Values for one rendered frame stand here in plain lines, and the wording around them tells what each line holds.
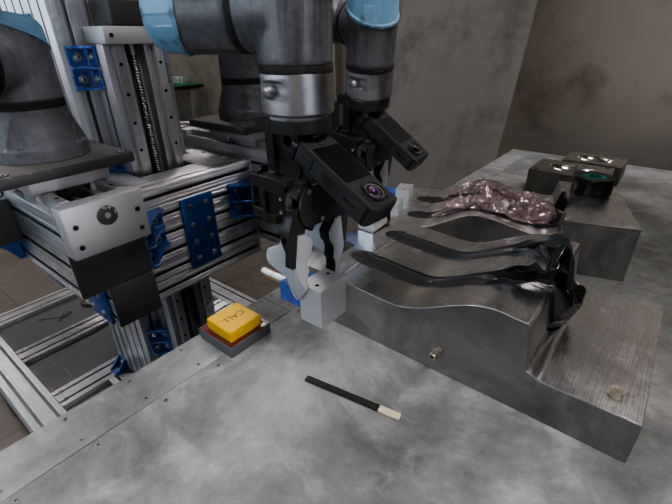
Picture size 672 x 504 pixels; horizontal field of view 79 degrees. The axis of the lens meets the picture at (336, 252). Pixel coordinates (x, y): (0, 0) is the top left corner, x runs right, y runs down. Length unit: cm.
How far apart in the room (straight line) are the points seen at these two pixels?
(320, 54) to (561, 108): 341
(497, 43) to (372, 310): 287
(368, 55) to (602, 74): 314
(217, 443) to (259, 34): 45
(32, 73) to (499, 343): 82
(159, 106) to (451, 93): 256
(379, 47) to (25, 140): 60
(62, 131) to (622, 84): 344
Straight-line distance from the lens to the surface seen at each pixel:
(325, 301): 50
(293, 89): 42
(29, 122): 88
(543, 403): 58
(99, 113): 112
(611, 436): 58
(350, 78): 69
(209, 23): 46
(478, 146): 320
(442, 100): 337
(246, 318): 66
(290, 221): 44
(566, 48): 375
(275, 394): 59
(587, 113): 375
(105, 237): 80
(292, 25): 42
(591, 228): 90
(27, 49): 88
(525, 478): 54
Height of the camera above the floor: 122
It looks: 28 degrees down
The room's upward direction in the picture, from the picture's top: 1 degrees counter-clockwise
